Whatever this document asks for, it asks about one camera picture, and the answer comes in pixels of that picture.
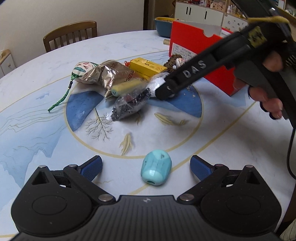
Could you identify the white cabinet row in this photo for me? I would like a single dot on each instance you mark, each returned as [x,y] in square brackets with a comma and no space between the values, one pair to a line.
[218,13]

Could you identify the turquoise egg-shaped toy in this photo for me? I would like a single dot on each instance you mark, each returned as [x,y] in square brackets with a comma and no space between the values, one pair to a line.
[156,167]

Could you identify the yellow blue strainer basket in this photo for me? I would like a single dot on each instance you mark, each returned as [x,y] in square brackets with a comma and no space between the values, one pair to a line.
[163,26]

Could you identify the small white drawer cabinet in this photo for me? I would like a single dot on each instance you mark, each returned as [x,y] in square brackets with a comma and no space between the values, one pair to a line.
[7,64]

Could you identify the yellow cylinder toy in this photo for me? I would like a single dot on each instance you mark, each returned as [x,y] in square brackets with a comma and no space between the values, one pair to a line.
[126,87]

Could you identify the shiny foil snack bag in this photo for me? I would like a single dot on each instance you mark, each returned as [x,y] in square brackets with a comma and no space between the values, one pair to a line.
[108,74]

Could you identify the right human hand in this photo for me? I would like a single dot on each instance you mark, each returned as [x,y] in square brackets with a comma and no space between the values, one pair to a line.
[271,105]

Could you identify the white packet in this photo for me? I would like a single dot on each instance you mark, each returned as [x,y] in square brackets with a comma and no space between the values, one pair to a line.
[155,82]

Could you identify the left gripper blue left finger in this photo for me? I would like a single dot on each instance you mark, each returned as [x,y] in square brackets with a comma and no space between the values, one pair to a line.
[91,168]

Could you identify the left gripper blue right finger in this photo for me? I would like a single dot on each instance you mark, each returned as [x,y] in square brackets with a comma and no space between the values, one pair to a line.
[200,168]

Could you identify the wooden chair far side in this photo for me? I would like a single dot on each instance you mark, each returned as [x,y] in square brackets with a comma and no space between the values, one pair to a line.
[69,34]

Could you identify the yellow small box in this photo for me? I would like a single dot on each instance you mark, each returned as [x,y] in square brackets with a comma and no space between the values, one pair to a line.
[145,68]

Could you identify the red white cardboard box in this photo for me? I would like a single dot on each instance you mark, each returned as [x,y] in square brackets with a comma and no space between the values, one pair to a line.
[189,39]

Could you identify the embroidered white green sachet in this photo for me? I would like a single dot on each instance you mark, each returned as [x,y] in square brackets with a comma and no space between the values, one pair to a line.
[80,69]

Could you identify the clear bag of dark beads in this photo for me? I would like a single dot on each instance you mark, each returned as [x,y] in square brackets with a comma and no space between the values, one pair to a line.
[129,104]

